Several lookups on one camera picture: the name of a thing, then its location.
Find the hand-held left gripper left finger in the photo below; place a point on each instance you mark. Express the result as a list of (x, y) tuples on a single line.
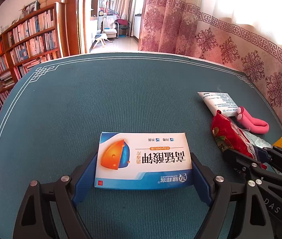
[(84, 179)]

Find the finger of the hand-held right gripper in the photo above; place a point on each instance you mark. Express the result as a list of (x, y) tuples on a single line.
[(240, 163), (280, 158)]

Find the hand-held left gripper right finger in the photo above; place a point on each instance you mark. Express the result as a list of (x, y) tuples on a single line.
[(202, 181)]

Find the red snack packet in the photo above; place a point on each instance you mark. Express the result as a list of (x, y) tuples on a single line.
[(228, 134)]

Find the pink foam bendy curler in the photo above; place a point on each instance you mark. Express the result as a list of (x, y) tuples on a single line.
[(255, 125)]

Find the blue white medicine box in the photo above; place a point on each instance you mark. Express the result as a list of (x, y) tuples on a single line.
[(143, 161)]

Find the white text-printed packet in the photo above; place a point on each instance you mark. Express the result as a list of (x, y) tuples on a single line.
[(220, 102)]

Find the teal table cover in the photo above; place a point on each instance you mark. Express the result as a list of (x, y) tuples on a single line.
[(106, 92)]

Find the patterned pink curtain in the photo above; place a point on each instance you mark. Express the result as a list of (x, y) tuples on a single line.
[(205, 29)]

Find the white stool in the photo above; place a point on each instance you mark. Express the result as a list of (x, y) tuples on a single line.
[(101, 37)]

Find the large wooden bookshelf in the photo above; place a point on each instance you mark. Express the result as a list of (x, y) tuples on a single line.
[(23, 44)]

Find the dark red chair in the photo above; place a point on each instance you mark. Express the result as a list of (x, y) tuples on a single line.
[(122, 22)]

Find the wooden door frame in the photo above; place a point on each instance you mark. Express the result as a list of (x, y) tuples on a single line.
[(72, 17)]

